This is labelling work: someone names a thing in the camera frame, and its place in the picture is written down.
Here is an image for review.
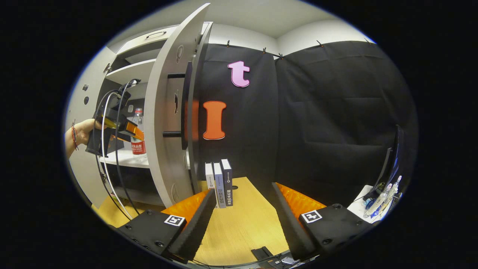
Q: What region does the white book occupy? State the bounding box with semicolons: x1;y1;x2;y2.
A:
205;163;218;208

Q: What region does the black backdrop cloth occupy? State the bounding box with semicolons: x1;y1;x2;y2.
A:
194;40;419;210

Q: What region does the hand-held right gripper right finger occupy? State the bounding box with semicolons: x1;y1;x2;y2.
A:
270;182;374;262

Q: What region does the light grey book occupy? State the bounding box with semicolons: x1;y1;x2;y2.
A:
213;162;227;208

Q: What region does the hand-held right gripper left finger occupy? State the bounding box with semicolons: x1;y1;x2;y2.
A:
118;188;217;264

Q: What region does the cabinet door with black handle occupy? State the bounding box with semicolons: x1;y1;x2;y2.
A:
144;3;213;208

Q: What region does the clear red label water bottle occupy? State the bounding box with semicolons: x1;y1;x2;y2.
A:
130;108;147;155

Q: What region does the black flat device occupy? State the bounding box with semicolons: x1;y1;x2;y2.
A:
251;246;274;262

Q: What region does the white side table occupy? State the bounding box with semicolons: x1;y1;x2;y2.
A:
347;185;402;224

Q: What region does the small clear plastic bottle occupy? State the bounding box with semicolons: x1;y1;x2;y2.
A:
377;176;403;214
364;183;393;218

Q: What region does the black cable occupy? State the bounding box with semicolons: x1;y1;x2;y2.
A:
94;90;125;214
114;79;142;216

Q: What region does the white and grey cabinet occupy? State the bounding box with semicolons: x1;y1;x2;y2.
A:
95;22;213;208

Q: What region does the white cable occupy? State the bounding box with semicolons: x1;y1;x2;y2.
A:
101;92;133;220

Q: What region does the plain white cabinet door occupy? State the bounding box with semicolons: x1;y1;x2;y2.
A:
65;47;116;209

